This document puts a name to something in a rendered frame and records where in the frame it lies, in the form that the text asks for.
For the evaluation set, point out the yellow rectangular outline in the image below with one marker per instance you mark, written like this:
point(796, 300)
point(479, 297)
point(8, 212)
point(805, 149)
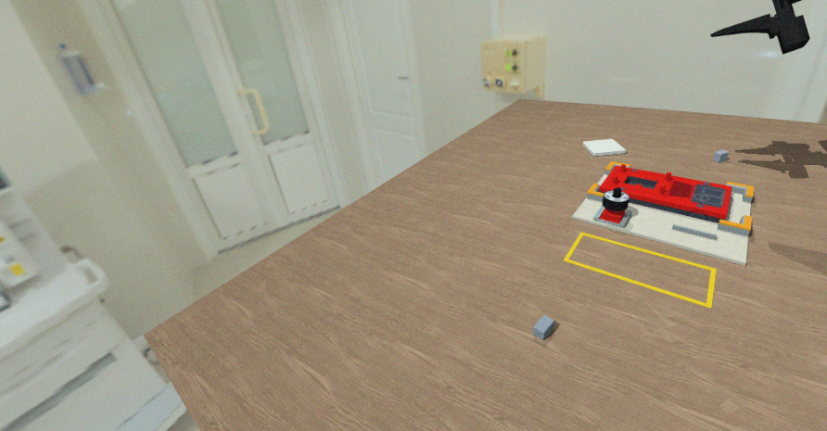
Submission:
point(711, 279)

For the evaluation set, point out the black wheel with white hub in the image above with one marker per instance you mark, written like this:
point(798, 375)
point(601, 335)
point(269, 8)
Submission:
point(615, 204)

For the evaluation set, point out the white flat square plate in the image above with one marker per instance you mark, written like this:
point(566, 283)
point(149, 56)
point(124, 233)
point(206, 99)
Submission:
point(604, 147)

